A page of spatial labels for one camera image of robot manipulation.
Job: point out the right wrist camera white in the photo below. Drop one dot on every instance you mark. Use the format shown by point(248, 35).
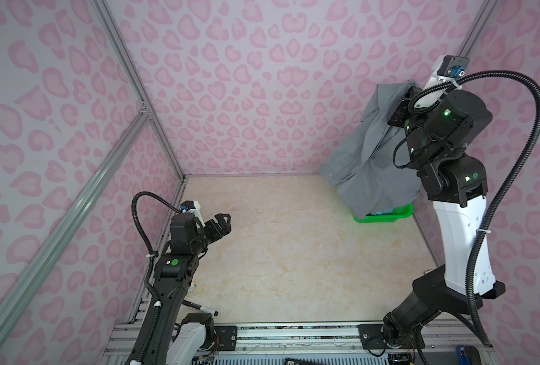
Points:
point(445, 69)

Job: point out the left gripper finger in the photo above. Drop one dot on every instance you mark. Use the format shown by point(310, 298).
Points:
point(220, 220)
point(218, 230)

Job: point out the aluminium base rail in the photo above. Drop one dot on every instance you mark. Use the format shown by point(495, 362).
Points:
point(339, 343)

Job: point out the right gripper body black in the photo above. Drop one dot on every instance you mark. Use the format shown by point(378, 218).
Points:
point(403, 117)

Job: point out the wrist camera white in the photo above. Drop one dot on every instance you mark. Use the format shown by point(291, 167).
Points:
point(445, 69)
point(193, 207)

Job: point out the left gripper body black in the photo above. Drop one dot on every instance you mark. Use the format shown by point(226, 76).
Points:
point(205, 236)

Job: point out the green plastic basket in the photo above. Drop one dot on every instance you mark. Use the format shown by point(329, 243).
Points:
point(389, 217)

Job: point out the blue tool at edge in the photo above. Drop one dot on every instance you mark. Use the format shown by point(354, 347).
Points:
point(468, 355)

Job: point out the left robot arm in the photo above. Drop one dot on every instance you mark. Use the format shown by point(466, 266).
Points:
point(173, 274)

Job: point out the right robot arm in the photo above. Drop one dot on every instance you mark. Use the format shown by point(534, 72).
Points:
point(456, 184)

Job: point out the grey long sleeve shirt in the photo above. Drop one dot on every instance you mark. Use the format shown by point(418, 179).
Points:
point(364, 168)

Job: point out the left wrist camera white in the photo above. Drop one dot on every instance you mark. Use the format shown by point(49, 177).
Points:
point(193, 207)

